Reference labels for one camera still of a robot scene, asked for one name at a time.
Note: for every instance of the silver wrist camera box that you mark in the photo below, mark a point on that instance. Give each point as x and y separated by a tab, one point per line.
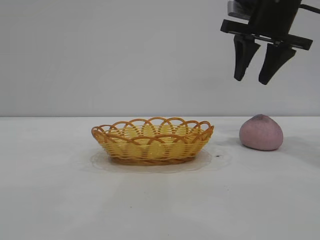
236	8

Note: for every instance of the pink peach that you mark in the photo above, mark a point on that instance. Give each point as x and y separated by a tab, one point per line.
261	135

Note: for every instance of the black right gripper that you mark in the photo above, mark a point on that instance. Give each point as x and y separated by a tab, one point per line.
273	17

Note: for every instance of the yellow woven wicker basket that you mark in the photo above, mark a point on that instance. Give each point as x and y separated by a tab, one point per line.
152	150

